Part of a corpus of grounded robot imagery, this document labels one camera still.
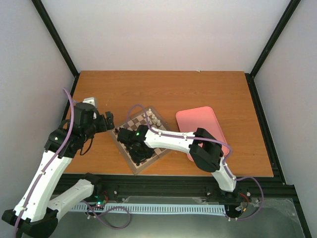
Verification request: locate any pink plastic tray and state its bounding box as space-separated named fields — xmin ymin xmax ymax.
xmin=175 ymin=106 xmax=230 ymax=162

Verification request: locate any black aluminium frame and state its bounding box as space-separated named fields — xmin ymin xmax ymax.
xmin=0 ymin=0 xmax=313 ymax=238

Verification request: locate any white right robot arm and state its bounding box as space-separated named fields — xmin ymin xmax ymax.
xmin=117 ymin=125 xmax=236 ymax=192

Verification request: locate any light blue cable duct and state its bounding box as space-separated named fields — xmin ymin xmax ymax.
xmin=70 ymin=202 xmax=226 ymax=215

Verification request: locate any white chess pieces row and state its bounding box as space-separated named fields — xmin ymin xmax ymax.
xmin=142 ymin=108 xmax=166 ymax=130

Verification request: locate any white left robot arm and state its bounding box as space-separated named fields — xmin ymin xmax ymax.
xmin=2 ymin=101 xmax=114 ymax=238

